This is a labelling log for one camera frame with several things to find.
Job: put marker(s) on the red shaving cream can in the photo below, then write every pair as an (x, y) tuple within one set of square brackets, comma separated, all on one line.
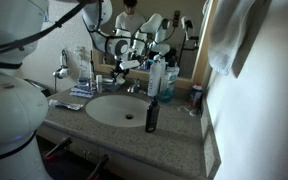
[(195, 95)]

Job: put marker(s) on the clear plastic cup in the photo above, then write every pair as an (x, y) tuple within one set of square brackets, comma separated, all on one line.
[(82, 65)]

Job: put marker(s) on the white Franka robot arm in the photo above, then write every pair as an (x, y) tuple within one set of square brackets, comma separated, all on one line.
[(10, 110)]

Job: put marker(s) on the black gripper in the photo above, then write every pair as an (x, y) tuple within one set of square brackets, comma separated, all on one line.
[(118, 66)]

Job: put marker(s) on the electric toothbrush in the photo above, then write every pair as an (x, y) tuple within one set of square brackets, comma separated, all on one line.
[(92, 71)]

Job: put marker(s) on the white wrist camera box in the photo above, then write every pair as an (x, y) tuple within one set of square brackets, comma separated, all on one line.
[(129, 64)]

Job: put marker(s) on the tall white bottle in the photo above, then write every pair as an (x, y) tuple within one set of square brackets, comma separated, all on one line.
[(154, 80)]

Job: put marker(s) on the white sink basin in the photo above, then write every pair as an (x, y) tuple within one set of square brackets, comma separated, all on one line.
[(115, 110)]

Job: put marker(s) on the grey hanging towel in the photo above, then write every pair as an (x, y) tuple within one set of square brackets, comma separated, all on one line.
[(230, 36)]

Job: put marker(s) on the small toiletry basket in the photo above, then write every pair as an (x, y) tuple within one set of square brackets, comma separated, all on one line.
[(110, 86)]

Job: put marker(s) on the blue packet stack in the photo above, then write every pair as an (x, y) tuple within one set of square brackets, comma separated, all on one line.
[(82, 92)]

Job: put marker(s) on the white upright tube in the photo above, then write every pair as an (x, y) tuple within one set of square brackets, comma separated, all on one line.
[(99, 84)]

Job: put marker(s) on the white toothpaste tube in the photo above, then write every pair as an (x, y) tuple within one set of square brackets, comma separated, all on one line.
[(65, 105)]

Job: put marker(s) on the vanity cabinet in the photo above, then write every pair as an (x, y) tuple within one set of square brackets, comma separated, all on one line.
[(117, 156)]

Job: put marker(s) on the white round jar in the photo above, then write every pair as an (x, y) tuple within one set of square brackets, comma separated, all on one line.
[(120, 80)]

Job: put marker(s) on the blue mouthwash bottle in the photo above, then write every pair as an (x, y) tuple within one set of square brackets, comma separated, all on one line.
[(169, 86)]

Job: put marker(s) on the wall mounted hair dryer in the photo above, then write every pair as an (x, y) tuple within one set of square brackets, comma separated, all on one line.
[(62, 70)]

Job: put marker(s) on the black spray bottle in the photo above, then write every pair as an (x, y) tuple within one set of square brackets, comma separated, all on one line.
[(152, 116)]

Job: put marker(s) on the chrome faucet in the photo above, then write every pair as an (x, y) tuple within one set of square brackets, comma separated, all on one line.
[(134, 87)]

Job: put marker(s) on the black red clamp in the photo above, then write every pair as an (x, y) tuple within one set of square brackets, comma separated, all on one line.
[(99, 166), (57, 148)]

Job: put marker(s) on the wood framed mirror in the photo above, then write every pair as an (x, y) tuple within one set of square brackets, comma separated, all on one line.
[(197, 50)]

